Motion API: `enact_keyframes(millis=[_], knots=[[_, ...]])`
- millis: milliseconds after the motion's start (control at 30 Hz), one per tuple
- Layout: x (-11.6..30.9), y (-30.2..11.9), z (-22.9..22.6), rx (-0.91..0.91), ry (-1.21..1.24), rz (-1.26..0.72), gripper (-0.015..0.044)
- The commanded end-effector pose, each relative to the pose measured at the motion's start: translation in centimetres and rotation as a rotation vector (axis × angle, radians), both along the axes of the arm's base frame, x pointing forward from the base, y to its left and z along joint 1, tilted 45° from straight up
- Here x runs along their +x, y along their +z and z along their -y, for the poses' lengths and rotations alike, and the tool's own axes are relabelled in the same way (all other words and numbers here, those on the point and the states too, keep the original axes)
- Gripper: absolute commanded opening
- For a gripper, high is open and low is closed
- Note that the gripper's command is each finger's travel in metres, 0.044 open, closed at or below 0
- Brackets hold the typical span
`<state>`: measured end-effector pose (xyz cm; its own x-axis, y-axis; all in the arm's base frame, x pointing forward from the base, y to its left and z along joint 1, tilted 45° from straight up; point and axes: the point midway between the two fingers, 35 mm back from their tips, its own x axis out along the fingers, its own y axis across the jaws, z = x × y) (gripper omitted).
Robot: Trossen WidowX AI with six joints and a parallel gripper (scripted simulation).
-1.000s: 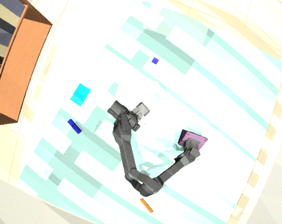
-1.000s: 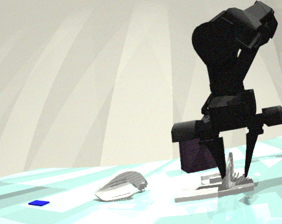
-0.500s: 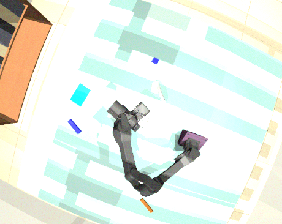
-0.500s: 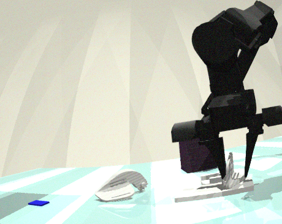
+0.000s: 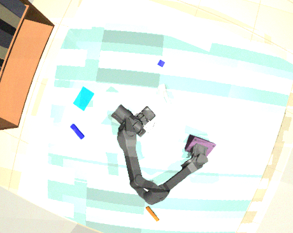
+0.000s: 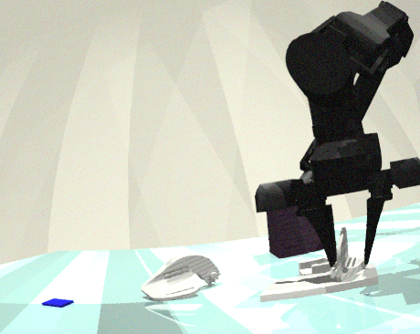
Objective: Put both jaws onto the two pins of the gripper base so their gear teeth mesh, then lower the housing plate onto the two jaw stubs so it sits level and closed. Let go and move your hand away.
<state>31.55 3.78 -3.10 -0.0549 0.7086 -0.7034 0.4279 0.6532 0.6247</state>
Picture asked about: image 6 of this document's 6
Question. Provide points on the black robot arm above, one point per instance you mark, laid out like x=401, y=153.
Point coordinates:
x=323, y=63

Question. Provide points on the blue flat square plate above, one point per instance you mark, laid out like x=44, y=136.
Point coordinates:
x=57, y=303

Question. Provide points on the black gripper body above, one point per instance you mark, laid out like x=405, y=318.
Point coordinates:
x=335, y=126

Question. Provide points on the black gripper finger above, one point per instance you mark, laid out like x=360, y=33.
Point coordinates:
x=374, y=210
x=322, y=221

